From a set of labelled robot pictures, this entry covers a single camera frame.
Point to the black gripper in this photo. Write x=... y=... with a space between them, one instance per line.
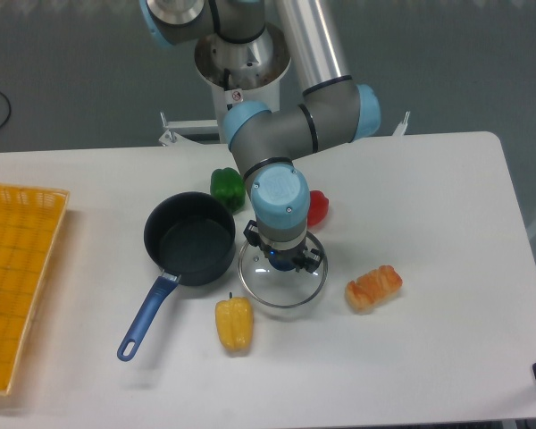
x=293 y=252

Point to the glass lid with blue knob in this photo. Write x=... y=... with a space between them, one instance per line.
x=279 y=289

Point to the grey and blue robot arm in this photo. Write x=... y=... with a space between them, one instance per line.
x=281 y=92

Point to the red toy bell pepper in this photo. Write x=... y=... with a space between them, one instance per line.
x=318 y=208

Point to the green toy bell pepper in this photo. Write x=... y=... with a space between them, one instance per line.
x=227 y=186

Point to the yellow toy bell pepper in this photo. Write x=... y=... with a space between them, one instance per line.
x=234 y=321

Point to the orange toy salmon sushi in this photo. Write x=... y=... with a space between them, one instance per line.
x=373 y=288

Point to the yellow plastic basket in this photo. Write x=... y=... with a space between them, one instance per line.
x=30 y=219

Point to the dark saucepan with blue handle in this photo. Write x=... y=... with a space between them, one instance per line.
x=190 y=236

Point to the white bracket at table edge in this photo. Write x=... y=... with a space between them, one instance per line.
x=402 y=126

